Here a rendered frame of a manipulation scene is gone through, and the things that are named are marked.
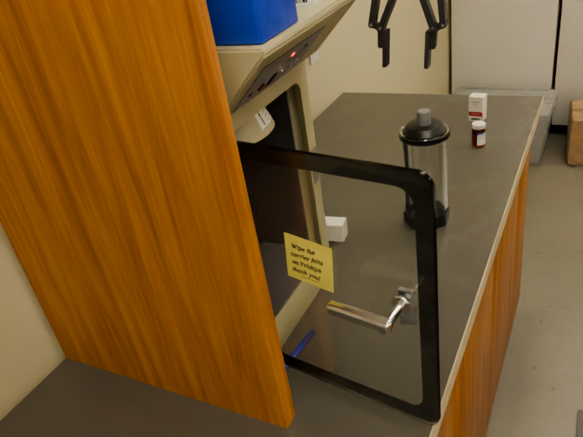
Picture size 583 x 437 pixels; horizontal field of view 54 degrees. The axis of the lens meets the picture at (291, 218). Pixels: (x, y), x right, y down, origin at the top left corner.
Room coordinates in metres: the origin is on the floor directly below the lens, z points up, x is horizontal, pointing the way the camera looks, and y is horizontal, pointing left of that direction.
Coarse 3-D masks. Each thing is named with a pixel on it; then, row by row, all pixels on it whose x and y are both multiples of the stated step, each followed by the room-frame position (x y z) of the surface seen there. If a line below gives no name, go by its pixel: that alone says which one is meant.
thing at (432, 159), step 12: (408, 144) 1.09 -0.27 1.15; (444, 144) 1.09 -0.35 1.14; (408, 156) 1.10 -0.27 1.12; (420, 156) 1.08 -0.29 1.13; (432, 156) 1.08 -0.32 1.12; (444, 156) 1.09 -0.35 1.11; (420, 168) 1.08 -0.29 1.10; (432, 168) 1.08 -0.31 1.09; (444, 168) 1.09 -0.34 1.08; (444, 180) 1.09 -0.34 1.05; (444, 192) 1.09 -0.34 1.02; (444, 204) 1.09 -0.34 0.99
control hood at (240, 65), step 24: (336, 0) 0.86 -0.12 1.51; (312, 24) 0.78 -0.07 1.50; (336, 24) 0.95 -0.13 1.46; (216, 48) 0.70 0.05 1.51; (240, 48) 0.68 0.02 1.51; (264, 48) 0.67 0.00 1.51; (288, 48) 0.74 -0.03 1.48; (312, 48) 0.92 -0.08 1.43; (240, 72) 0.68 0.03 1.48; (240, 96) 0.70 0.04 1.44
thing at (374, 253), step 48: (240, 144) 0.69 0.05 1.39; (288, 192) 0.64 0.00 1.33; (336, 192) 0.60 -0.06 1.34; (384, 192) 0.55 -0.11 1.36; (432, 192) 0.52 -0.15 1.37; (336, 240) 0.60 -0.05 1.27; (384, 240) 0.56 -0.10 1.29; (432, 240) 0.52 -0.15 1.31; (288, 288) 0.66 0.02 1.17; (336, 288) 0.61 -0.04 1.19; (384, 288) 0.56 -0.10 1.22; (432, 288) 0.52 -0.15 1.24; (288, 336) 0.68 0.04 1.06; (336, 336) 0.62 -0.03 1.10; (384, 336) 0.56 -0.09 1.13; (432, 336) 0.52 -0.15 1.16; (336, 384) 0.63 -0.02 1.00; (384, 384) 0.57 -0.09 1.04; (432, 384) 0.52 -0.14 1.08
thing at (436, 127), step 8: (424, 112) 1.11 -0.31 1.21; (416, 120) 1.15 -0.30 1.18; (424, 120) 1.11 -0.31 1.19; (432, 120) 1.13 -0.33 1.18; (440, 120) 1.13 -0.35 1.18; (408, 128) 1.12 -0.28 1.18; (416, 128) 1.10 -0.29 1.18; (424, 128) 1.10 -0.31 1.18; (432, 128) 1.09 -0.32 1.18; (440, 128) 1.09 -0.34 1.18; (408, 136) 1.10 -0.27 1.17; (416, 136) 1.09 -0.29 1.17; (424, 136) 1.08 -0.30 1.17; (432, 136) 1.08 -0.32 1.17
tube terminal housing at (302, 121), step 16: (304, 64) 0.99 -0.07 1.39; (288, 80) 0.93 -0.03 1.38; (304, 80) 0.98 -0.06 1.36; (256, 96) 0.84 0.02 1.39; (272, 96) 0.89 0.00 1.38; (288, 96) 0.98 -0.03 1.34; (304, 96) 0.97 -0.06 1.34; (240, 112) 0.80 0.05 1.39; (256, 112) 0.84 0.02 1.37; (304, 112) 0.97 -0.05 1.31; (304, 128) 1.00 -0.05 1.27; (304, 144) 1.00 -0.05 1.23
